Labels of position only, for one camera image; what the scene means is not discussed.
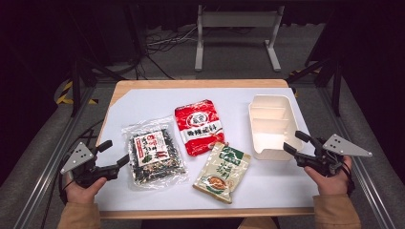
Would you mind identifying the hand-held gripper cable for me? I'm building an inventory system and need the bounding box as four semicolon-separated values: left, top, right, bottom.
330;152;356;197
57;118;105;204

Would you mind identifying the left hand-held gripper cable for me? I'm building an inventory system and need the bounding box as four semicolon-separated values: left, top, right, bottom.
57;118;105;204

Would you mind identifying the black tripod stand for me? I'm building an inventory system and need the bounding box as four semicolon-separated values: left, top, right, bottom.
286;53;344;117
67;55;128;117

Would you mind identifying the white divided plastic box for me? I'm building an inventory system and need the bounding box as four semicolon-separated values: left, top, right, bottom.
247;94;304;161

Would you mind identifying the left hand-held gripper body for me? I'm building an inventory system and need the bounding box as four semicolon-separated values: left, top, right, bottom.
60;141;120;189

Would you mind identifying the aluminium frame rail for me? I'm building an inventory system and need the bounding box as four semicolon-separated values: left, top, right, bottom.
318;86;397;229
12;85;96;229

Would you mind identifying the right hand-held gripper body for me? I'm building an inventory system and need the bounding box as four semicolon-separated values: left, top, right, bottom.
296;134;373;177

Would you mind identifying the beige and green seasoning packet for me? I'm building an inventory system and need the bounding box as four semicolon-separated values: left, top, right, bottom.
192;141;252;204

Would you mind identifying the yellow and black floor tape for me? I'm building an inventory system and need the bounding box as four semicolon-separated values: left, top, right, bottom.
55;80;99;106
288;68;323;98

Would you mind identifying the person's right hand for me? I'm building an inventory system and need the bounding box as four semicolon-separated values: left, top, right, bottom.
304;156;353;197

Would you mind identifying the person's left hand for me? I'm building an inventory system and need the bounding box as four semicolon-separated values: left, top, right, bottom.
65;176;108;205

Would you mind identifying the red seasoning packet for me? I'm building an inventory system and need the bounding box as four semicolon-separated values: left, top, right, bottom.
174;98;225;156

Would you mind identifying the clear dried seaweed packet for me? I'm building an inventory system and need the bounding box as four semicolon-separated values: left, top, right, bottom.
120;115;189;192

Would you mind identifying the wooden table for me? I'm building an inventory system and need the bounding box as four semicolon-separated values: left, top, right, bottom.
95;78;317;220

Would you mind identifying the right hand-held gripper cable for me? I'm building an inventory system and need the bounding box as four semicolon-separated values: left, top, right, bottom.
330;152;356;197

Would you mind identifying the bundle of floor cables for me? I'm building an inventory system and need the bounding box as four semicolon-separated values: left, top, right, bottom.
135;24;199;80

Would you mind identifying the grey metal stand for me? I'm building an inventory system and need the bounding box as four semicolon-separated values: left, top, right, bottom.
194;4;287;73

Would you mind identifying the white paper mat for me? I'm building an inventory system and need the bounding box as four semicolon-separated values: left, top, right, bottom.
95;87;320;212

